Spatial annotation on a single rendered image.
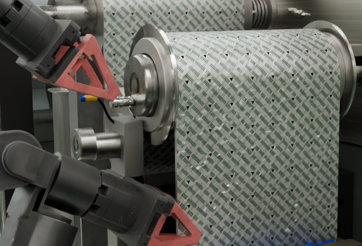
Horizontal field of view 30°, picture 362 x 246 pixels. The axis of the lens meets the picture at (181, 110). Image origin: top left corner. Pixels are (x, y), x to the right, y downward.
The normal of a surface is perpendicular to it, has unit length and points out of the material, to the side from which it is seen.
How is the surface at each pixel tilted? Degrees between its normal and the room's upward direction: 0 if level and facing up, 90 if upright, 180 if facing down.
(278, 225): 90
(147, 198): 62
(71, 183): 82
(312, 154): 90
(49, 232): 70
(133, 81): 90
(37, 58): 50
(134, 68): 90
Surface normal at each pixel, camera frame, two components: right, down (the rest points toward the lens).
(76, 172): 0.60, -0.40
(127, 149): 0.44, 0.12
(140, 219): -0.80, -0.40
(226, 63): 0.39, -0.31
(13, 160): 0.55, -0.06
